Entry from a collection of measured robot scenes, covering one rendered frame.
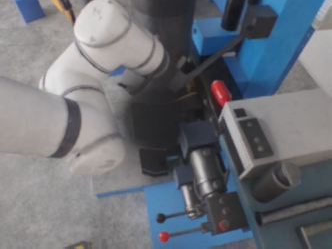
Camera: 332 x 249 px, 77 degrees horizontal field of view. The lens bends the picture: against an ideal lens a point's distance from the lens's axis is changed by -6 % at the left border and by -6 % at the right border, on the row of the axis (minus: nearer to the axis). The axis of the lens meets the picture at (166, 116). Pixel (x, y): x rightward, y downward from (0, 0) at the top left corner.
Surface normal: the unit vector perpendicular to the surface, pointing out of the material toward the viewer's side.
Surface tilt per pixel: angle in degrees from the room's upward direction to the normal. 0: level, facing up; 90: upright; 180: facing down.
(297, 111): 0
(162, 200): 0
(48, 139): 75
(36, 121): 64
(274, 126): 0
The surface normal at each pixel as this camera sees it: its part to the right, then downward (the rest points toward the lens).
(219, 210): 0.03, -0.56
